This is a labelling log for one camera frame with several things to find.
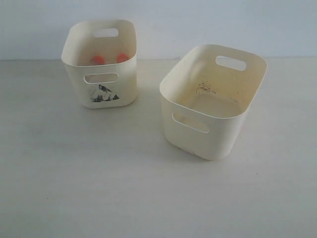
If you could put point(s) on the plain cream plastic bin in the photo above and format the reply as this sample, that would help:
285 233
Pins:
206 97

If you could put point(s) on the orange-capped clear tube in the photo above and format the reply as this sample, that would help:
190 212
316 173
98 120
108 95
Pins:
98 60
122 58

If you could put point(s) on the cream bin with mountain sticker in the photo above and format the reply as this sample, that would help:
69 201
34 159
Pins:
102 86

